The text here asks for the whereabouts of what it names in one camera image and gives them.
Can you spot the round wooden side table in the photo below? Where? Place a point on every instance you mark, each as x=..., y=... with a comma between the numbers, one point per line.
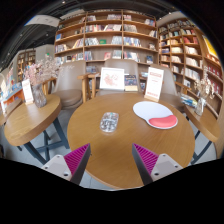
x=30, y=120
x=203, y=123

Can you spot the light blue book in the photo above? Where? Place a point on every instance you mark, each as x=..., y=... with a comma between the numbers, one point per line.
x=144, y=74

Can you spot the dark cover book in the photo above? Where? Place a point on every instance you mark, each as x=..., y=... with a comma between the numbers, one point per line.
x=130, y=82

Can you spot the white mouse pad red wrist rest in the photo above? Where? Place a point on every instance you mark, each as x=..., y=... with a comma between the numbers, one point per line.
x=150, y=111

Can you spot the small white table sign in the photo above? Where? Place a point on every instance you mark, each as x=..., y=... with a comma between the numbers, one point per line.
x=27, y=91

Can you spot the curved wooden bookshelf with books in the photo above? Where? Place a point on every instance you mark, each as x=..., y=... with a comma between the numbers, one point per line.
x=186, y=50

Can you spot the stack of books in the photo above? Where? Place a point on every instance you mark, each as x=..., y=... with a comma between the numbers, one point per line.
x=188, y=100

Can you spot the white hanging ceiling panel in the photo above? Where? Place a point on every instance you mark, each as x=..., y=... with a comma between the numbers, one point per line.
x=41, y=20

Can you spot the glass vase with pink flowers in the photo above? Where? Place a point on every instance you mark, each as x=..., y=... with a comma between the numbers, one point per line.
x=39, y=96

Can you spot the white framed picture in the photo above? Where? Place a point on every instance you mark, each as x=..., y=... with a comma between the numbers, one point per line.
x=111, y=79

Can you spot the white red standing sign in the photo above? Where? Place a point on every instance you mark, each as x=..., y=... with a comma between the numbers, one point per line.
x=154, y=83

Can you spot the beige wooden armchair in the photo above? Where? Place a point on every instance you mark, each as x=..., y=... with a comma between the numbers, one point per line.
x=116, y=63
x=68, y=83
x=168, y=86

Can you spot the wide wooden bookshelf with books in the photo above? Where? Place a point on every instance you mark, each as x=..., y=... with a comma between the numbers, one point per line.
x=100, y=33

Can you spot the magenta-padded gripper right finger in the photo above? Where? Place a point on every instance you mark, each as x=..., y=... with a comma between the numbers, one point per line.
x=148, y=160

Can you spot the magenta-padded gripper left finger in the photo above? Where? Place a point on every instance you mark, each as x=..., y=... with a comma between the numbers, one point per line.
x=75, y=160

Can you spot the small distant wooden bookshelf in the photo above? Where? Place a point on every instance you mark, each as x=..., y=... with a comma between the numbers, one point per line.
x=25, y=61

